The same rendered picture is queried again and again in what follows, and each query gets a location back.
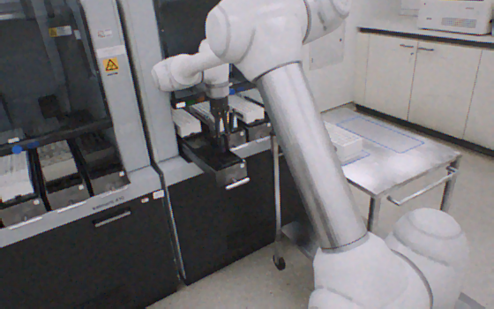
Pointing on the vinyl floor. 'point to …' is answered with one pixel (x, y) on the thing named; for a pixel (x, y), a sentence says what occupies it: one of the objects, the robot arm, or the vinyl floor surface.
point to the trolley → (370, 174)
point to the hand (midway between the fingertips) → (223, 142)
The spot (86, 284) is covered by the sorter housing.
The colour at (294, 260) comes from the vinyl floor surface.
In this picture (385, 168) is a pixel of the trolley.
